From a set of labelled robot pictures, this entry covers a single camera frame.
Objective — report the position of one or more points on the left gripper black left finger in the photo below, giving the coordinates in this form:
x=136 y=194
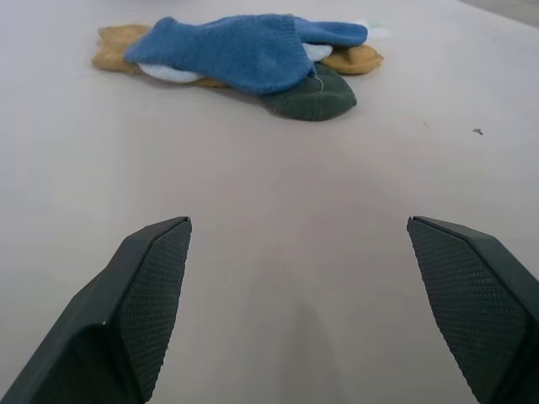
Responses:
x=105 y=320

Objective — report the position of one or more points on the pale grey-white sock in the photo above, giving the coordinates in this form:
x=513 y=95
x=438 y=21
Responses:
x=168 y=73

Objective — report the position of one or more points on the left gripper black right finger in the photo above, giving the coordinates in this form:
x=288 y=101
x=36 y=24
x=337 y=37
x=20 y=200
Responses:
x=476 y=303

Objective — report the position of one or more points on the tan sock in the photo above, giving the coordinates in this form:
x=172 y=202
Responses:
x=358 y=59
x=111 y=54

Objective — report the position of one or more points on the dark green sock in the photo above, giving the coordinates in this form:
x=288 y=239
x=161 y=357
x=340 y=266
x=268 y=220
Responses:
x=311 y=101

